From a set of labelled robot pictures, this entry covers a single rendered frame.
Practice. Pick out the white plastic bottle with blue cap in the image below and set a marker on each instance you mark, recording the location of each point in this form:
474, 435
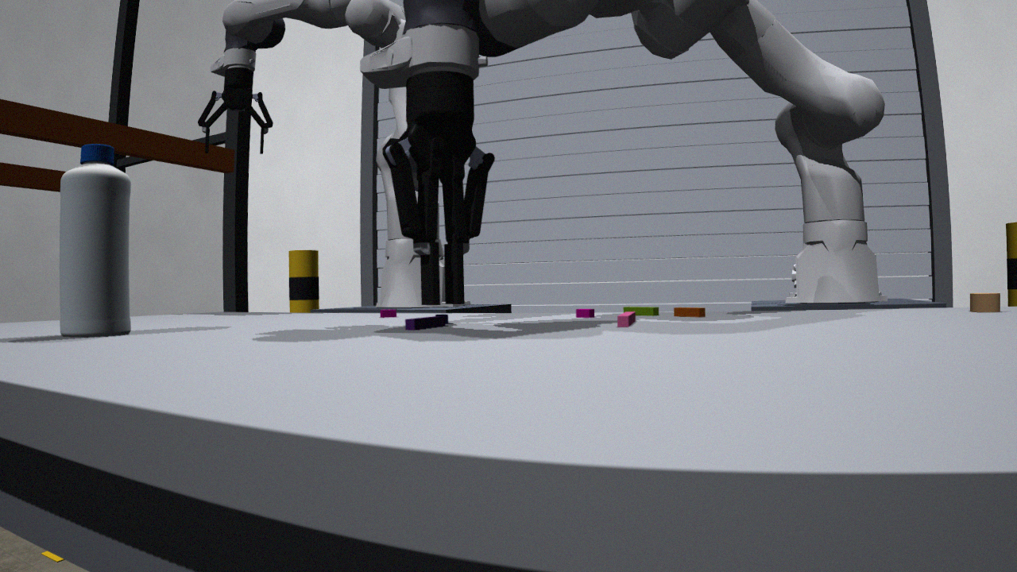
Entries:
94, 246

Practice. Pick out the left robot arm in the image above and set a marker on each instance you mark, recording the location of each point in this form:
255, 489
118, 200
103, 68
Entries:
827, 105

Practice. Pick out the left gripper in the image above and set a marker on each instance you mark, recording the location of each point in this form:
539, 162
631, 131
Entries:
440, 117

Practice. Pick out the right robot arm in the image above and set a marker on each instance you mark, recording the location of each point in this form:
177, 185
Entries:
401, 276

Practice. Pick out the lime green rod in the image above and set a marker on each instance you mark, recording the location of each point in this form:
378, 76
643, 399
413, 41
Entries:
651, 311

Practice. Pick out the orange rod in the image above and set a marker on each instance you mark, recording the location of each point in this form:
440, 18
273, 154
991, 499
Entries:
689, 312

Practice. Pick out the brown cylinder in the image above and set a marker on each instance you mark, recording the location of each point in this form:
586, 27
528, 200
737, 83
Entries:
984, 302

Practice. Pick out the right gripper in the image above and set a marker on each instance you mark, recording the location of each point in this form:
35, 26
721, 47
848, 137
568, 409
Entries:
237, 95

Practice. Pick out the dark purple rod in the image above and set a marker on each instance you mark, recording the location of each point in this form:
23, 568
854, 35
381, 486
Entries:
424, 323

